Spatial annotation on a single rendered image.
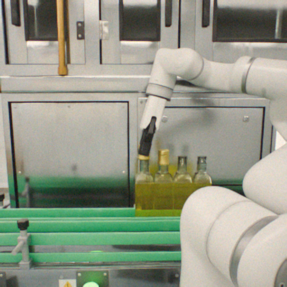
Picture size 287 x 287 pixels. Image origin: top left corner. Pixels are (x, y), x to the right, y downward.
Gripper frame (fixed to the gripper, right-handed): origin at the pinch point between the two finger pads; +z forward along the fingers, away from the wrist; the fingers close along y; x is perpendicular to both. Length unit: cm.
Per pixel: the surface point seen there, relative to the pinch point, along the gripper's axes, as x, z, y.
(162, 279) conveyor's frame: 12.4, 30.6, 15.3
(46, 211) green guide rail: -24.6, 28.6, -3.9
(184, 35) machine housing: 4.3, -38.3, -15.1
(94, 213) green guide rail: -9.7, 25.5, -3.7
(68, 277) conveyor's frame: -11.7, 35.8, 14.9
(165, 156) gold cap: 6.7, 0.9, 1.2
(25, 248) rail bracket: -23.8, 30.5, 15.0
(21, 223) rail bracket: -26.0, 23.8, 15.4
